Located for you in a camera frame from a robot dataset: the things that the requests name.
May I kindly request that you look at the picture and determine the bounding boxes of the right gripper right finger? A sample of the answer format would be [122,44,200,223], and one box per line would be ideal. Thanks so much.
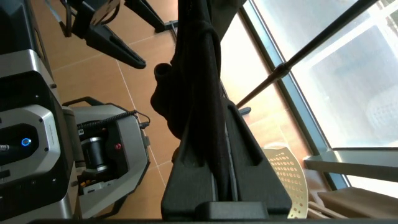
[222,98,292,217]

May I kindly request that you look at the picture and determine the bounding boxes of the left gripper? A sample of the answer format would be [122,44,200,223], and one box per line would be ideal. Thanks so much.
[63,0,167,70]

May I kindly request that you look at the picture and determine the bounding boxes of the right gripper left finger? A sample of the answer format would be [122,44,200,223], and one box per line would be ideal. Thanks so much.
[161,133,218,218]

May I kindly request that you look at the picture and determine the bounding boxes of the black garment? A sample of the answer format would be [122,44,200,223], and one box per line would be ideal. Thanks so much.
[150,0,233,202]

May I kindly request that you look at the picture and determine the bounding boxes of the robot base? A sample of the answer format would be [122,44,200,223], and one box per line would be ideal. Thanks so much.
[0,0,152,224]

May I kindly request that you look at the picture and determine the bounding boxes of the white laundry basket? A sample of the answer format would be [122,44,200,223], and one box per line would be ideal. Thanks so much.
[262,146,309,220]

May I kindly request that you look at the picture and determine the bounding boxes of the black clothes rack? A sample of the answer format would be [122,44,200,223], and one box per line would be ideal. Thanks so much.
[164,0,379,116]

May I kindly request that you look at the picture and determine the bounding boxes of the brown curtain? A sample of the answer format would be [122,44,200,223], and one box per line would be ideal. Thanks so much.
[307,186,398,220]

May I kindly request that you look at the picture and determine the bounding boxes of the window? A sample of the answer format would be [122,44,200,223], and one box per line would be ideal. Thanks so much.
[239,0,398,200]

